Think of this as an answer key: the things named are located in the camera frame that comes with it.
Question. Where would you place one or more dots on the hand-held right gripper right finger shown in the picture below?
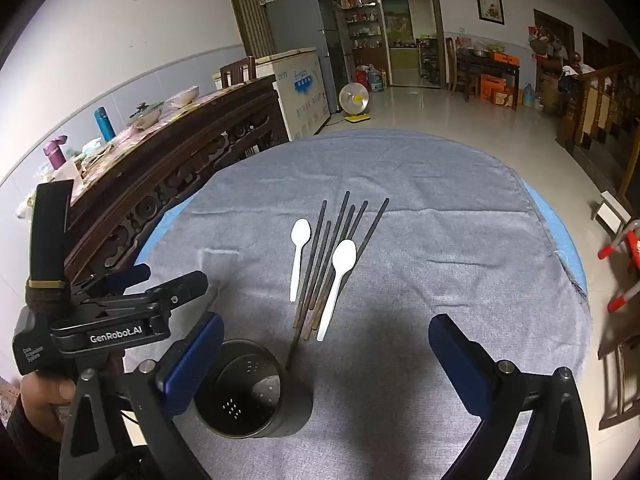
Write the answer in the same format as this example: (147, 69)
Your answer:
(460, 360)

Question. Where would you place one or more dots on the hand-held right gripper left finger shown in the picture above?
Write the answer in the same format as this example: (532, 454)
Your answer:
(190, 360)

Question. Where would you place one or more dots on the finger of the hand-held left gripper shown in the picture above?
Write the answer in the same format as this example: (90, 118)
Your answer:
(132, 274)
(187, 282)

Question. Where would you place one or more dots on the black perforated utensil holder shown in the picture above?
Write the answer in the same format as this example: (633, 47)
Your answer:
(260, 360)

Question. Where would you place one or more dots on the small white plastic spoon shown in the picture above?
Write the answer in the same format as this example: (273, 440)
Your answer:
(301, 232)

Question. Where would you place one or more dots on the pile of dark chopsticks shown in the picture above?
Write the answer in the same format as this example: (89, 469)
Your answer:
(334, 240)

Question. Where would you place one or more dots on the large white plastic spoon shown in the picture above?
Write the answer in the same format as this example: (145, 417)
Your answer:
(345, 255)

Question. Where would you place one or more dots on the person's left forearm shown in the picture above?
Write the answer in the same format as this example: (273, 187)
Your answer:
(20, 447)

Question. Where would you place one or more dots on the person's left hand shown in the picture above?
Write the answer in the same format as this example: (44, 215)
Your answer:
(37, 395)

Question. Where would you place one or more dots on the carved dark wooden sideboard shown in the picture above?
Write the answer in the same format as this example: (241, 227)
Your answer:
(175, 175)

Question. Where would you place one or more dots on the floral sideboard cover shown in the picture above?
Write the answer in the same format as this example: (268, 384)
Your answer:
(135, 135)

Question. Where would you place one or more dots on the purple drinking bottle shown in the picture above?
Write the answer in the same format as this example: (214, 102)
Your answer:
(55, 155)

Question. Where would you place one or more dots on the blue thermos bottle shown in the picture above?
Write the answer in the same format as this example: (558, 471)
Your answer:
(105, 125)

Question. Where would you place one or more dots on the grey table cloth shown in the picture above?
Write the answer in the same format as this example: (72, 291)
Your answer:
(425, 210)

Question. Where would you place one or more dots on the brown wooden chair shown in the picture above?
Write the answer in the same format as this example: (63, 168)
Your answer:
(616, 342)

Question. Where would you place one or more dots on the pot with glass lid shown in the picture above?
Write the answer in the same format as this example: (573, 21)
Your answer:
(146, 115)

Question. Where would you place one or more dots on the blue round table cover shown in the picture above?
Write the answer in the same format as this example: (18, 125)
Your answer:
(552, 225)

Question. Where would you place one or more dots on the pale ceramic bowl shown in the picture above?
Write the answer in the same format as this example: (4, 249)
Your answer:
(182, 97)

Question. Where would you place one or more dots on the white box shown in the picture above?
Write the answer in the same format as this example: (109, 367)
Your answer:
(612, 214)

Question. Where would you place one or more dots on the white chest freezer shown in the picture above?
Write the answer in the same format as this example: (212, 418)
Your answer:
(300, 95)

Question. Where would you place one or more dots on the dark wooden chair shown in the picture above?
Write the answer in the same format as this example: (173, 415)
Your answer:
(239, 67)

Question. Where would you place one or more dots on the round electric heater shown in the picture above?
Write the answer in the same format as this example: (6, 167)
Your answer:
(354, 97)

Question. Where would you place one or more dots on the clear water jug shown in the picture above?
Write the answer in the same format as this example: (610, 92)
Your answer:
(375, 80)
(528, 95)

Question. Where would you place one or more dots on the orange cardboard box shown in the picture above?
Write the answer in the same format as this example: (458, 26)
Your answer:
(502, 56)
(492, 86)

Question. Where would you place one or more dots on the grey refrigerator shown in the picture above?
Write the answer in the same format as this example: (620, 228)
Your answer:
(305, 25)

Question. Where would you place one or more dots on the brown wooden door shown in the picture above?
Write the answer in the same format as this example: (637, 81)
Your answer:
(245, 5)

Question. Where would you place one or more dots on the wooden stair railing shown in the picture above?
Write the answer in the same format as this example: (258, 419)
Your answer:
(595, 105)

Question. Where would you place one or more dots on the dark wooden side table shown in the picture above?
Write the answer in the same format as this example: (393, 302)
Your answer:
(487, 63)

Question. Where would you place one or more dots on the wooden display shelf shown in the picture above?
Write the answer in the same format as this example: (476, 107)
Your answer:
(362, 30)

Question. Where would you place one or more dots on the metal basin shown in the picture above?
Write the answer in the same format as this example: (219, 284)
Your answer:
(480, 52)

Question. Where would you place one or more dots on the dark wooden door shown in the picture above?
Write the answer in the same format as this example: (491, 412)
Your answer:
(552, 27)

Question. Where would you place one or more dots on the red metal stool frame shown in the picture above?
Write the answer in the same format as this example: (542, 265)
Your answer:
(617, 245)

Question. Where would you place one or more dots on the wooden door frame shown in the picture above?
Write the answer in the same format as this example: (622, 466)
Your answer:
(440, 35)

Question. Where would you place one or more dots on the framed wall picture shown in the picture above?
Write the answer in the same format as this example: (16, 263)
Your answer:
(490, 7)

